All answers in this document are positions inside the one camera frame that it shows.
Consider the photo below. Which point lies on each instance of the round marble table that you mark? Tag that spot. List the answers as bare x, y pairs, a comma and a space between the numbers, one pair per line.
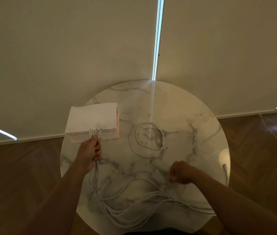
190, 107

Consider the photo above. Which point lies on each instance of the black shorts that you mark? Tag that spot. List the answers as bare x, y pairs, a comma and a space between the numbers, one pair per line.
158, 232

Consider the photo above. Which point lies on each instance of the person's left hand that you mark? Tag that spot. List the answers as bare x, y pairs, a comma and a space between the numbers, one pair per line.
87, 154

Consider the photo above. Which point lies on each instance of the person's left forearm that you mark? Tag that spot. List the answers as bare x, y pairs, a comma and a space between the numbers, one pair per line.
55, 205

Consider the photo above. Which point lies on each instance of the person's right forearm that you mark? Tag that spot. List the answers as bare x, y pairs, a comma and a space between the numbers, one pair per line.
238, 205

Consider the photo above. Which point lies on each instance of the white pink box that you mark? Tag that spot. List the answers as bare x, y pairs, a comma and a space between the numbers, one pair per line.
92, 117

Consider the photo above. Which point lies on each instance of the person's right hand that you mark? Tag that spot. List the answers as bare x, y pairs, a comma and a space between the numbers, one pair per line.
183, 172

